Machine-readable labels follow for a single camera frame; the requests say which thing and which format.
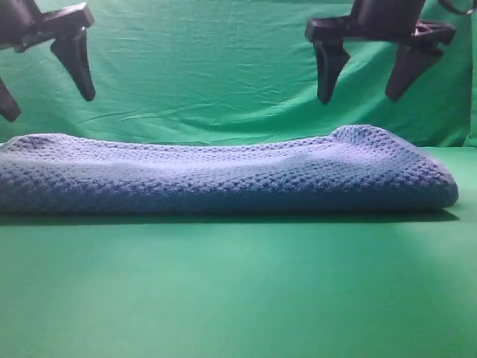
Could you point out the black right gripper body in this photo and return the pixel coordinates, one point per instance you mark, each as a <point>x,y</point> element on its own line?
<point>381,20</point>

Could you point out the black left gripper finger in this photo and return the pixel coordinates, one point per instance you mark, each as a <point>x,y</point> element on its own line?
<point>9,108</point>
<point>71,50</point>

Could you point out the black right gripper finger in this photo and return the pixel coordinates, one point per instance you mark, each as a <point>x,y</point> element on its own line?
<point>331,58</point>
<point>410,63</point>

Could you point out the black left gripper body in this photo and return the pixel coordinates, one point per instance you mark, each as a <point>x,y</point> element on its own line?
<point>24,25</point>

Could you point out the blue waffle-weave towel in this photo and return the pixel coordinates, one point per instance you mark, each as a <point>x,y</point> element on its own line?
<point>356,168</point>

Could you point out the green backdrop cloth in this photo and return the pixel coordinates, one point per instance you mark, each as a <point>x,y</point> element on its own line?
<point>236,72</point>

